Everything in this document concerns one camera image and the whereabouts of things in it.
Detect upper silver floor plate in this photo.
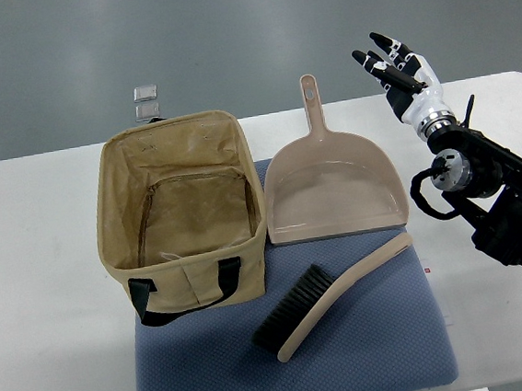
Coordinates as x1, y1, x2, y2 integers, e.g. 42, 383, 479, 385
133, 84, 157, 102

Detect lower silver floor plate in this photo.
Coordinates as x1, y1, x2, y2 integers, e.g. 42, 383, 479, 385
135, 101, 161, 122

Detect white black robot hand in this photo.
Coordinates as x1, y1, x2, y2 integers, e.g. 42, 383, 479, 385
352, 32, 457, 141

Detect silver floor plate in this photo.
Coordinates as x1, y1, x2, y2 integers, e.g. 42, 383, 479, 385
135, 101, 161, 122
133, 84, 157, 102

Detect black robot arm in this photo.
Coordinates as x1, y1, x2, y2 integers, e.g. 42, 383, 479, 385
410, 109, 522, 267

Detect pink plastic dustpan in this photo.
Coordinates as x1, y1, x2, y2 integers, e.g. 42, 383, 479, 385
263, 75, 410, 245

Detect blue fabric cushion mat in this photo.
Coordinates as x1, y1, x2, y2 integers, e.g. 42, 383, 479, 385
113, 142, 461, 391

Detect pink hand broom black bristles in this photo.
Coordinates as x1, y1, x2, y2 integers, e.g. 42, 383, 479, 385
251, 233, 412, 363

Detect yellow fabric bag black handles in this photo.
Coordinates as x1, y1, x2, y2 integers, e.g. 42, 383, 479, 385
97, 110, 267, 327

